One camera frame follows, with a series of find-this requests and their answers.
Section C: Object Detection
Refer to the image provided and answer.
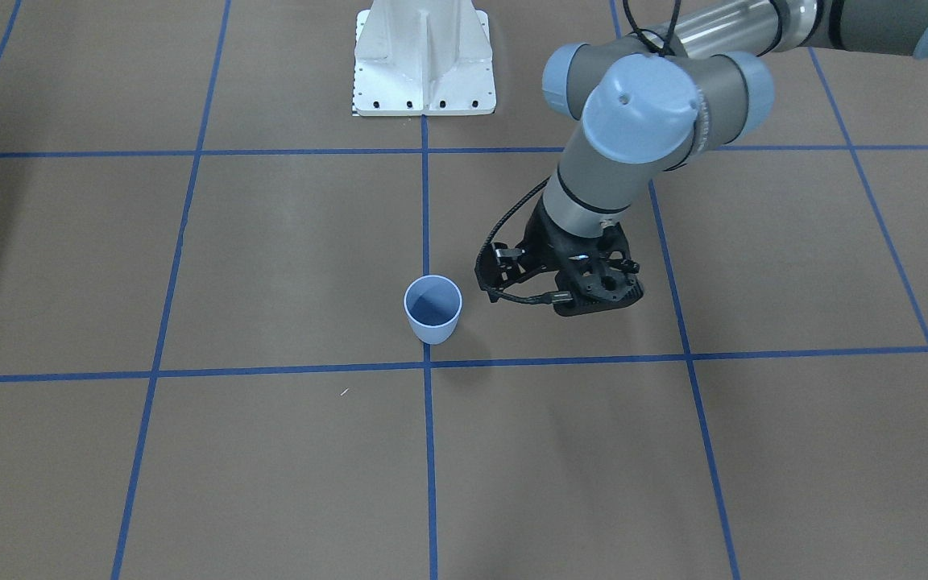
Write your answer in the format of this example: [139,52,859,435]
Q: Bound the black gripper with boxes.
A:
[475,201,644,317]

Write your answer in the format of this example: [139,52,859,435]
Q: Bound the blue plastic cup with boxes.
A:
[403,275,463,346]

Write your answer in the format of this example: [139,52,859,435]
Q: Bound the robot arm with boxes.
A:
[474,1,928,317]

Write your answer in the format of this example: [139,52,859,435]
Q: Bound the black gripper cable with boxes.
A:
[475,0,684,305]

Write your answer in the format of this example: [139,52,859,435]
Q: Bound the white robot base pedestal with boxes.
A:
[351,1,497,117]

